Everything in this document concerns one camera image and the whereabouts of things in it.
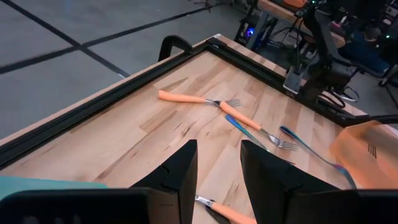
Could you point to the black computer tower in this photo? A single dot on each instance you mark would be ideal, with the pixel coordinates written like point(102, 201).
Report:
point(245, 31)

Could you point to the person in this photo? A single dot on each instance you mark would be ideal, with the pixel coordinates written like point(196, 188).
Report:
point(363, 51)

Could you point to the iridescent rainbow fork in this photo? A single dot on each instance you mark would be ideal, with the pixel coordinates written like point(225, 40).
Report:
point(230, 119)
point(286, 131)

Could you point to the orange translucent plastic bin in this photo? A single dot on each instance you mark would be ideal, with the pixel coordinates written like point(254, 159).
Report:
point(363, 168)

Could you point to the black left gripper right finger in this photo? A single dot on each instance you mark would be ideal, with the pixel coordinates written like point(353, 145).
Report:
point(295, 205)

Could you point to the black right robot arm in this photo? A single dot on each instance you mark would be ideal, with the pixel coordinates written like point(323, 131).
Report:
point(323, 46)

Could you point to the grey metal mounting plate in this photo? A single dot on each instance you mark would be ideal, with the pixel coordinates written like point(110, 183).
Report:
point(293, 80)

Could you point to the black table edge rail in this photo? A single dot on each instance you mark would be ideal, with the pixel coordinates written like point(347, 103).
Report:
point(93, 104)

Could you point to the black curved bracket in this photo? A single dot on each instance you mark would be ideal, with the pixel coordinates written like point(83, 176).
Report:
point(174, 40)

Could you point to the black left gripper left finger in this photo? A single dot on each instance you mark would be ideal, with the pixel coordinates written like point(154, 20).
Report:
point(93, 207)

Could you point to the wooden top desk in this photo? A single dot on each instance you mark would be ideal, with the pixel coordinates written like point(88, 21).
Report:
point(280, 9)

